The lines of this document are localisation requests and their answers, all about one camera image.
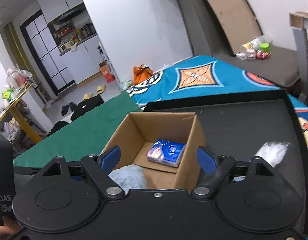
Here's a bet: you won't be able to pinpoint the orange carton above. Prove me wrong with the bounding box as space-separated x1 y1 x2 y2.
99 64 116 83

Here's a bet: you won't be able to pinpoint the black cloth on floor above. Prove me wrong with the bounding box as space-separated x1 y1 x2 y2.
48 120 70 136

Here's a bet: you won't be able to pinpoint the pair of black slippers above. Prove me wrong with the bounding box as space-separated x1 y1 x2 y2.
61 102 77 116

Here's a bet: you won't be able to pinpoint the green velvet cloth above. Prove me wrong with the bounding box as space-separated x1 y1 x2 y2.
13 92 143 167

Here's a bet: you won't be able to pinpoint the pile of snack packets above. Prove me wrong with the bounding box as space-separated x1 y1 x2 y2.
235 34 273 61

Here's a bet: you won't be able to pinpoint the orange bag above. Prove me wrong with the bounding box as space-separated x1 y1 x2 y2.
133 64 154 85

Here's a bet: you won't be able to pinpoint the white crinkly plastic bag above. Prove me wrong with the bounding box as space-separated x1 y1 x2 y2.
253 141 291 168

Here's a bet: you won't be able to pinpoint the white narrow rack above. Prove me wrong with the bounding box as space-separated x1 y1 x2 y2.
98 41 121 83

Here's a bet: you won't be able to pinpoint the clear plastic bag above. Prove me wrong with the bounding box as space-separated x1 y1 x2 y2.
118 79 133 91

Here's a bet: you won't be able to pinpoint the grey bench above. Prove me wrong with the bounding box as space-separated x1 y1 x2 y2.
211 44 301 88

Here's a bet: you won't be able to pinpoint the grey metal table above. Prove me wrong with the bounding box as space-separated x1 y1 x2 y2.
289 10 308 105

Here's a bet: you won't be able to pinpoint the glass jars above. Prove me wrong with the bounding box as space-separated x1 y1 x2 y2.
6 66 34 93

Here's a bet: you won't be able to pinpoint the black framed glass door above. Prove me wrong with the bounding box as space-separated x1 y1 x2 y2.
20 9 77 96

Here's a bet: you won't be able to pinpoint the black laptop bag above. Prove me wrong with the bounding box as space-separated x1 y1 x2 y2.
70 96 105 121

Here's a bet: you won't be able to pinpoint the black framed brown board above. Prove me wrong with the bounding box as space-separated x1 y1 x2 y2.
197 0 265 56

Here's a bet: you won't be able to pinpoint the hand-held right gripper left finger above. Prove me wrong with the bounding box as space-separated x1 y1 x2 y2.
40 144 126 198

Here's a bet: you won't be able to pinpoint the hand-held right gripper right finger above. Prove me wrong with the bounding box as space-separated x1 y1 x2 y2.
191 146 280 197

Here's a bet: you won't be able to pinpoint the white kitchen cabinets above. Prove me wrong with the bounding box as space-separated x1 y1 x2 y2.
36 0 107 85

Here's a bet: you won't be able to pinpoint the large black tray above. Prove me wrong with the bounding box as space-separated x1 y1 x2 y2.
141 89 308 233

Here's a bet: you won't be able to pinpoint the blue printed blanket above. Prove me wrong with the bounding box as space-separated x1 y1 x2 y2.
128 55 308 158

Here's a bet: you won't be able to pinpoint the blue tissue packet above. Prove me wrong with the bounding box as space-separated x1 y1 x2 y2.
146 139 186 168

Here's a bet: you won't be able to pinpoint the brown cardboard box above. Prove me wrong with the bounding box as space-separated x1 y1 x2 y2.
101 112 207 191

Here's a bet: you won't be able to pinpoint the light blue fluffy cloth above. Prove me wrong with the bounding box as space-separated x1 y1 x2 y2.
108 165 147 192

